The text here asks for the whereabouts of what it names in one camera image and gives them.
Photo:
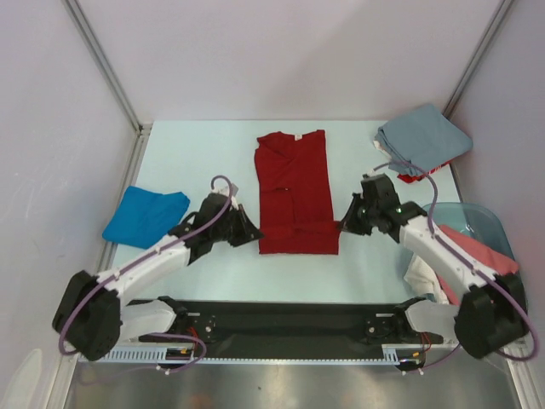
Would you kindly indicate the right aluminium frame post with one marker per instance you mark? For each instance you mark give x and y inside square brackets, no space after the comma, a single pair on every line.
[492,30]

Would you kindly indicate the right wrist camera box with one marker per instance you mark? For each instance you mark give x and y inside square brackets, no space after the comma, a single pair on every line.
[373,172]

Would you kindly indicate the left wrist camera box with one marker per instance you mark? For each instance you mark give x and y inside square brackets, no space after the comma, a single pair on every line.
[229,192]

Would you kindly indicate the translucent blue plastic basin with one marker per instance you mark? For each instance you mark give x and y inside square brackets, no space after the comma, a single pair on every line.
[476,222]

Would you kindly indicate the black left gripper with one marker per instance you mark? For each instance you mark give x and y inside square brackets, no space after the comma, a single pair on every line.
[248,232]

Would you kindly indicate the white slotted cable duct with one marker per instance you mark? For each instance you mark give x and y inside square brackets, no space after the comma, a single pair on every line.
[164,355]

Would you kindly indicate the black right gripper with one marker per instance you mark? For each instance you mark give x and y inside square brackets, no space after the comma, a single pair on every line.
[359,214]

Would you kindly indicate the pink t shirt in basin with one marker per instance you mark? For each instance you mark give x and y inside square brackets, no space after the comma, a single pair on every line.
[482,253]

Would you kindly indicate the aluminium frame post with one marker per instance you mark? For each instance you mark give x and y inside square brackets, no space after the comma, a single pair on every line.
[492,30]
[98,54]

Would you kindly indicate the folded grey-blue t shirt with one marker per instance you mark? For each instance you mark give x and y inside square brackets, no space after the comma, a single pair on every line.
[423,137]

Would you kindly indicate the folded white t shirt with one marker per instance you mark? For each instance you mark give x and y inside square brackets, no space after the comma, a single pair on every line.
[380,148]

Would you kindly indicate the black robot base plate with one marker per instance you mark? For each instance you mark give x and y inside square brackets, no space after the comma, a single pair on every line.
[274,325]

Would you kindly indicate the bright blue t shirt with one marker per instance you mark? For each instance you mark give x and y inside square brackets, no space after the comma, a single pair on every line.
[144,217]

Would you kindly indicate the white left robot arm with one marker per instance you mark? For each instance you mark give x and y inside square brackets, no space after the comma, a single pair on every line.
[98,311]

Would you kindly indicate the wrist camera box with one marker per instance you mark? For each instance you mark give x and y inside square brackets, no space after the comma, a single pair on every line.
[229,192]
[373,172]

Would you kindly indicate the left aluminium frame post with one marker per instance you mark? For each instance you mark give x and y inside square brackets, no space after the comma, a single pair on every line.
[98,54]

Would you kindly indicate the folded red printed t shirt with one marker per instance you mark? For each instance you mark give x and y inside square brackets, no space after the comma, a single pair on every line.
[414,174]

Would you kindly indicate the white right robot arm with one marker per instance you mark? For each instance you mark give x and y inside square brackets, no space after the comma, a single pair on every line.
[491,311]

